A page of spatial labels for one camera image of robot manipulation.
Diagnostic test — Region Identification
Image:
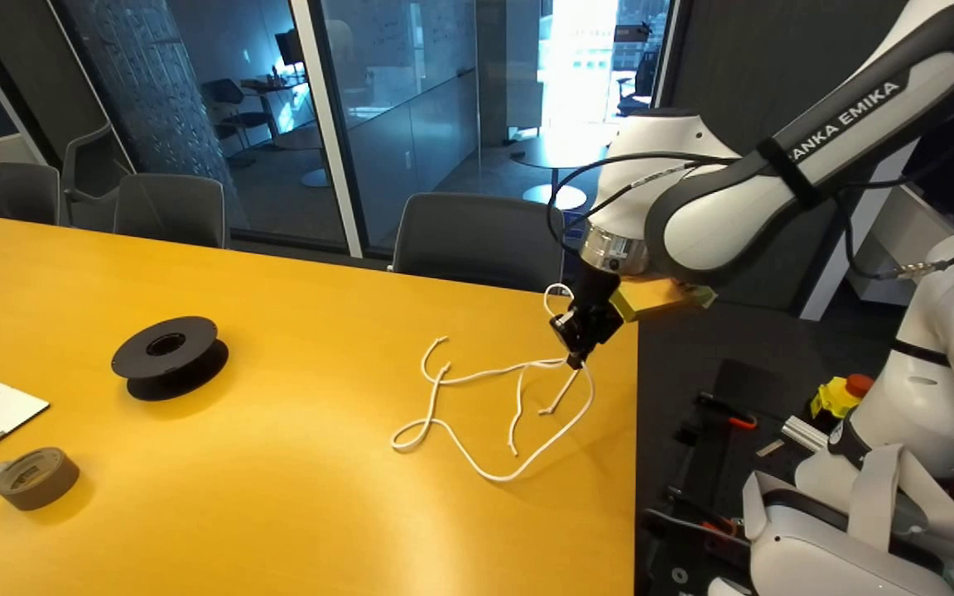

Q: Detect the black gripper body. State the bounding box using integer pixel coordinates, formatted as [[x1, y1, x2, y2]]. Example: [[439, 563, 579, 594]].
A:
[[565, 261, 627, 341]]

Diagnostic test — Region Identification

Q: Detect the white braided rope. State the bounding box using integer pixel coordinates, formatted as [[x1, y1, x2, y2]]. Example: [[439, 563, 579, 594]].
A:
[[386, 278, 600, 487]]

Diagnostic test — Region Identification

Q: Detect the dark office chair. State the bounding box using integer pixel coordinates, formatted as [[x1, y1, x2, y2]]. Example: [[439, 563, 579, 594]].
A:
[[386, 191, 569, 292], [110, 171, 227, 249], [0, 158, 67, 225]]

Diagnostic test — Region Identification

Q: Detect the black perforated board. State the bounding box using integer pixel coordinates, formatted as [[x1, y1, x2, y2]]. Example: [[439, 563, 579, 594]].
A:
[[639, 353, 836, 596]]

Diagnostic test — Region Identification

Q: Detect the silver aluminium extrusion piece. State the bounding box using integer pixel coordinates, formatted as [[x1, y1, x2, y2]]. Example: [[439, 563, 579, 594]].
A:
[[777, 414, 836, 457]]

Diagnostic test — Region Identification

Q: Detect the yellow emergency stop box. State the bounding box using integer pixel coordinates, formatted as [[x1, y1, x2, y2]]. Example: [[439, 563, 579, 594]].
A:
[[807, 372, 878, 425]]

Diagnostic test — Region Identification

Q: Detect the white VR headset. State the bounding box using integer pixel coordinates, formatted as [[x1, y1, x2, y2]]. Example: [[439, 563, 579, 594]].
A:
[[740, 439, 954, 596]]

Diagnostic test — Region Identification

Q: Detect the black filament spool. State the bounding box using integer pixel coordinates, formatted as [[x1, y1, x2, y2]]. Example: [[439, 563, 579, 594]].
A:
[[106, 312, 233, 403]]

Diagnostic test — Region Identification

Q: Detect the grey textured column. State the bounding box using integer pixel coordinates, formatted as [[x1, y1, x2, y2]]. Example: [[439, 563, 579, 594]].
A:
[[51, 0, 238, 208]]

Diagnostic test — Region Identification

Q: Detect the grey office chair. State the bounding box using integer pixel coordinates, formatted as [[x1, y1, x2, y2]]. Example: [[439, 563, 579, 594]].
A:
[[60, 123, 133, 229]]

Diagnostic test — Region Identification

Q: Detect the grey tape roll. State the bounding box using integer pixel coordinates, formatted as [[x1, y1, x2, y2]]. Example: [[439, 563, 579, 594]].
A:
[[0, 445, 84, 513]]

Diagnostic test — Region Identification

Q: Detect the white paper card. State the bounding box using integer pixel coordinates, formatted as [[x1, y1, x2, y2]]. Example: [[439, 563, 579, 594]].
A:
[[0, 377, 53, 477]]

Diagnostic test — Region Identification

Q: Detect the gold wrist camera bar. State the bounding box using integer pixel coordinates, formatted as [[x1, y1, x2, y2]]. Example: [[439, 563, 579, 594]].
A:
[[610, 276, 719, 325]]

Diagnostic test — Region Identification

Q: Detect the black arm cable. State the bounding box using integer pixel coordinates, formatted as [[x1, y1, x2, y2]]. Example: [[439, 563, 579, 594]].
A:
[[542, 64, 954, 285]]

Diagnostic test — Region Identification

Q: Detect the black clamp orange handle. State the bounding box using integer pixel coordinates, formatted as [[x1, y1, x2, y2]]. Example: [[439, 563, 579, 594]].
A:
[[641, 499, 752, 549], [672, 387, 765, 523]]

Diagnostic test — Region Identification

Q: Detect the white frame post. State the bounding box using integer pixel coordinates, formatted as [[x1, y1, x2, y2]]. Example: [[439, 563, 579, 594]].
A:
[[287, 0, 367, 261], [796, 142, 914, 325]]

